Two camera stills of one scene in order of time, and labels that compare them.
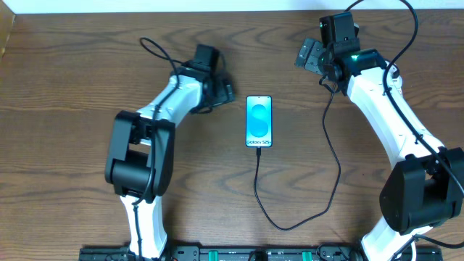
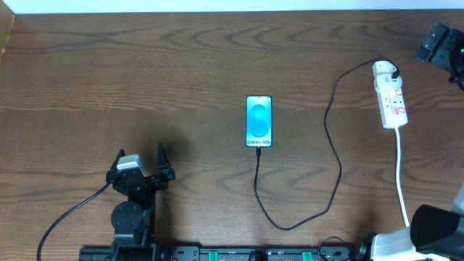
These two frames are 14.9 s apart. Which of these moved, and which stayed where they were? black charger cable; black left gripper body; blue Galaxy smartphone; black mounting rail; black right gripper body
Moved: black left gripper body; black right gripper body
Stayed: black mounting rail; black charger cable; blue Galaxy smartphone
